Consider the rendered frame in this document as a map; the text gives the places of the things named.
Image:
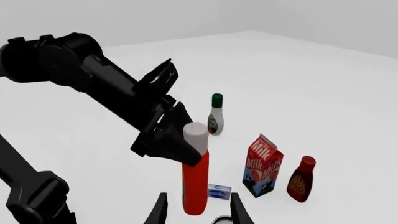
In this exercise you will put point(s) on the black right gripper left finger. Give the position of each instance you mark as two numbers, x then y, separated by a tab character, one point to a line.
161	210

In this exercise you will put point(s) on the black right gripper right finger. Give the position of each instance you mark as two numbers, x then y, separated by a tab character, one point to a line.
237	210

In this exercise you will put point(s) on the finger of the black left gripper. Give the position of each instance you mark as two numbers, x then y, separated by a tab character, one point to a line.
177	147
180	116

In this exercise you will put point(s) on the red ketchup bottle white cap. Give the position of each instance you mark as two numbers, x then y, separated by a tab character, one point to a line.
196	182

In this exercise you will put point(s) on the round silver tin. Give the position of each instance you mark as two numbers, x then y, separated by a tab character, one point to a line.
221	219

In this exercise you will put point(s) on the small blue and white box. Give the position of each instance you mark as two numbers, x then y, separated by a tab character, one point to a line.
219	191

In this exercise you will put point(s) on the white dressing bottle green cap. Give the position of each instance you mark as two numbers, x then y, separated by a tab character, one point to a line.
216	116

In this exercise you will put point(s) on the red and white milk carton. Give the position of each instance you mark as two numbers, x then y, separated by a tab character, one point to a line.
261	168

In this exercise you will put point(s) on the dark red sauce bottle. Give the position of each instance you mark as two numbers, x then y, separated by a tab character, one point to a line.
301	182

